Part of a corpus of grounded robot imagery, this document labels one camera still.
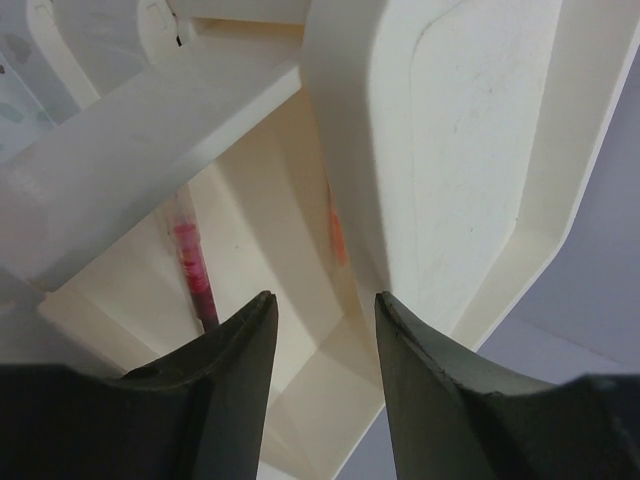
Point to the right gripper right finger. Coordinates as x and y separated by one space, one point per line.
455 415

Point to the magenta pen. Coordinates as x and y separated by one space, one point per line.
184 231

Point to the white drawer cabinet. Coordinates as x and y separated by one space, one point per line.
435 150

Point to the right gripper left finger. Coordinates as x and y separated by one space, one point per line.
195 413

